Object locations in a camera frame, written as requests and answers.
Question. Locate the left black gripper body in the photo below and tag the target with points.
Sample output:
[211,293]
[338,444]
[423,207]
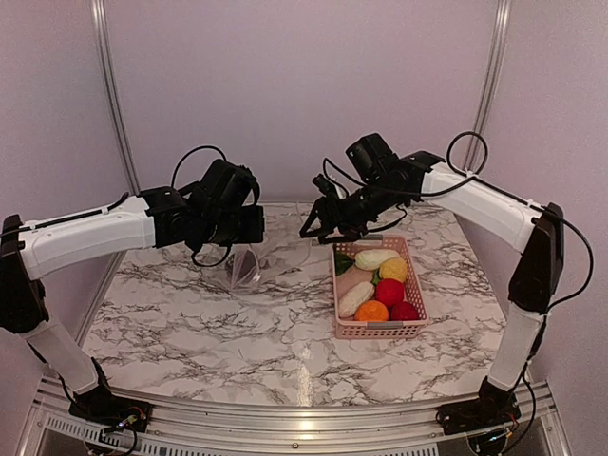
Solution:
[225,230]

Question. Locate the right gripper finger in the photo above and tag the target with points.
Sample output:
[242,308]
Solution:
[316,224]
[349,231]

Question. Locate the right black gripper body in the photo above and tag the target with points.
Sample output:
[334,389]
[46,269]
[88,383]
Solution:
[374,201]

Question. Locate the white long toy vegetable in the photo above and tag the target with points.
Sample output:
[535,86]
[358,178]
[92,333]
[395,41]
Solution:
[372,259]

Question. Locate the beige toy food piece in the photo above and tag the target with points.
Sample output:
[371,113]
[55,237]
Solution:
[352,277]

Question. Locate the dark maroon toy food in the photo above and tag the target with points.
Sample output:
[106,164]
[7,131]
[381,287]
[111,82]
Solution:
[243,269]

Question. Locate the yellow toy fruit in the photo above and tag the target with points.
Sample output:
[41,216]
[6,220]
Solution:
[395,268]

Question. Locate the bright red toy fruit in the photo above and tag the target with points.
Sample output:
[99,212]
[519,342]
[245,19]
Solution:
[390,292]

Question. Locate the white toy bun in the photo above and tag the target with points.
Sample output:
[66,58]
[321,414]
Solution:
[349,303]

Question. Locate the pink plastic basket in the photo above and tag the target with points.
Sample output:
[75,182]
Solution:
[348,328]

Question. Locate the clear zip top bag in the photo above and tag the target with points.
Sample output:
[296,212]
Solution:
[282,250]

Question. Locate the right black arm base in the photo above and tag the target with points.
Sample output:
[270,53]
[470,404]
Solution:
[475,414]

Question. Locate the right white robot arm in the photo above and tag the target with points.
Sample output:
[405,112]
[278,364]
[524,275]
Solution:
[535,233]

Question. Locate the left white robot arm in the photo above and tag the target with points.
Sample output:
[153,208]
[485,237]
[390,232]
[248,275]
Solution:
[155,218]

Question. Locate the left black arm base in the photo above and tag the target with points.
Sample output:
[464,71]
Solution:
[113,410]

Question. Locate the orange toy fruit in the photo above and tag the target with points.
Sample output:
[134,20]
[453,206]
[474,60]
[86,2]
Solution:
[372,311]

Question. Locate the dark red toy fruit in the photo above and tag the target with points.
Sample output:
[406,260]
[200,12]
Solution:
[403,311]

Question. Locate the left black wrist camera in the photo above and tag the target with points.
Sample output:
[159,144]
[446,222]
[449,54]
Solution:
[225,186]

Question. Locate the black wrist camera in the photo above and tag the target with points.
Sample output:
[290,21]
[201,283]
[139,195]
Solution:
[369,154]
[225,186]

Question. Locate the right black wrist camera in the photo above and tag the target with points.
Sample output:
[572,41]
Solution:
[369,154]

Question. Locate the right aluminium frame post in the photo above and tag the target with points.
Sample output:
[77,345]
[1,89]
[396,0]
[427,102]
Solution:
[494,63]

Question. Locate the aluminium frame post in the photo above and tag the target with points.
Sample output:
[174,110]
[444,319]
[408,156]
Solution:
[494,63]
[100,23]

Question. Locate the left aluminium frame post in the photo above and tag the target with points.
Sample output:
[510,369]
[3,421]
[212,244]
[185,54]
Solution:
[100,23]

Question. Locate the front aluminium frame rail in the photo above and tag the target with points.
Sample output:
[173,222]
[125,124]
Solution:
[180,426]

